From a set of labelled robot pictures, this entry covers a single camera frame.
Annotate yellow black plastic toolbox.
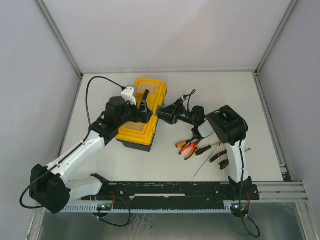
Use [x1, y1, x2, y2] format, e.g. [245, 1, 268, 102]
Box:
[116, 77, 168, 152]

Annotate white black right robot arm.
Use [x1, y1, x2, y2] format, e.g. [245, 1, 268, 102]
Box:
[157, 97, 252, 193]

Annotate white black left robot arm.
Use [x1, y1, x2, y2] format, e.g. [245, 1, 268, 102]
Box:
[29, 86, 153, 214]

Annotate orange needle nose pliers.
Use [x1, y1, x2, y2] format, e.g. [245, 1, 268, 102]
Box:
[179, 139, 201, 161]

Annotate black orange long screwdriver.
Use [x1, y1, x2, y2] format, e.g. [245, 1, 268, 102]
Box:
[193, 144, 217, 156]

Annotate thin metal rod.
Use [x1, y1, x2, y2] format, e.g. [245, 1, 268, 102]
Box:
[193, 146, 218, 178]

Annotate black orange combination pliers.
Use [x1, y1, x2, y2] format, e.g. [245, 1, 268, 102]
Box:
[209, 148, 231, 170]

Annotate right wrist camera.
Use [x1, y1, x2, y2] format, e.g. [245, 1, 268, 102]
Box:
[180, 95, 189, 102]

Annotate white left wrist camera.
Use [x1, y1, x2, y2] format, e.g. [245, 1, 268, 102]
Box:
[121, 85, 138, 106]

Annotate red handled screwdriver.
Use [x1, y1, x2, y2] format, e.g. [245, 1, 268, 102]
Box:
[187, 135, 202, 143]

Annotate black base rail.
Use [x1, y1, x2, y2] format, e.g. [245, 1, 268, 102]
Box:
[96, 177, 260, 201]

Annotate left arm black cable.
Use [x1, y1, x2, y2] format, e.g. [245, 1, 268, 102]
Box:
[19, 76, 127, 210]

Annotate grey cable duct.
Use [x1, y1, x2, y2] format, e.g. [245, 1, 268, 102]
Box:
[60, 201, 232, 214]

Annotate left base black cable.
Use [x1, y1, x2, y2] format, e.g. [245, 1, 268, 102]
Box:
[96, 196, 132, 228]

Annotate base black cable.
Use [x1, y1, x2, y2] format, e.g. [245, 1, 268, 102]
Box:
[237, 139, 261, 238]
[96, 196, 132, 228]

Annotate right base black cable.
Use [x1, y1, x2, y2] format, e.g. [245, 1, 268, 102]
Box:
[237, 139, 261, 238]

